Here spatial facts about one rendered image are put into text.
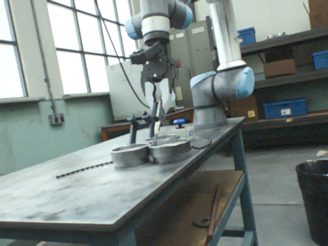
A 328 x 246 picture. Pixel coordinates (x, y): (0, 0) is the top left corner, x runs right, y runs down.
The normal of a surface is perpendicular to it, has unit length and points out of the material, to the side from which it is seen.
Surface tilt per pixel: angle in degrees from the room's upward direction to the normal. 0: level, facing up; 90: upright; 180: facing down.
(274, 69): 83
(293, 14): 90
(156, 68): 81
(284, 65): 82
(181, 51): 90
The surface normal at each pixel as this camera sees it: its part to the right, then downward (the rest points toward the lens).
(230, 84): -0.57, 0.22
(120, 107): -0.40, 0.13
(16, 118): 0.90, -0.12
